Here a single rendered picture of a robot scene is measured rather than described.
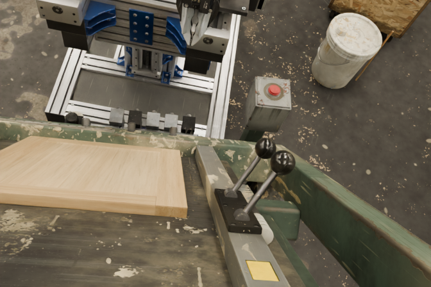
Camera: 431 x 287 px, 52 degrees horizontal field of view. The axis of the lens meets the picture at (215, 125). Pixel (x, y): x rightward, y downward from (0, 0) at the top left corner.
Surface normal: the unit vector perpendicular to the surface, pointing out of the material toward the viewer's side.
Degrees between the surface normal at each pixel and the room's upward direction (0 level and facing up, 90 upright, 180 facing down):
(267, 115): 90
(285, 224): 36
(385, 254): 90
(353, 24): 0
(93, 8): 0
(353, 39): 0
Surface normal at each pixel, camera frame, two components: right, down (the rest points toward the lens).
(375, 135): 0.15, -0.47
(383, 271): -0.99, -0.11
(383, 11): -0.40, 0.77
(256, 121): -0.04, 0.88
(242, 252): 0.11, -0.99
